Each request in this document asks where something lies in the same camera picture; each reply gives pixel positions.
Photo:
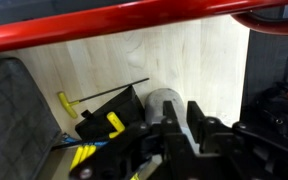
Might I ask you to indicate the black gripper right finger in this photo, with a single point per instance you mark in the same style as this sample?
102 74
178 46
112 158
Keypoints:
194 116

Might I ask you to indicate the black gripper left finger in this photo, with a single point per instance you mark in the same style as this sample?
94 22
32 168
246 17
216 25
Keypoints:
169 116

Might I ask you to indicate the aluminium hollow cylinder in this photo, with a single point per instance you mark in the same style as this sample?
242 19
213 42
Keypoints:
157 100

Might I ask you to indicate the black hex key holder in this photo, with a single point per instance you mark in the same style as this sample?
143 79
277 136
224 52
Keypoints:
117 106

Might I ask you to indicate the dark grey felt bin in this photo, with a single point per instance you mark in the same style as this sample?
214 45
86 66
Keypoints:
14 120

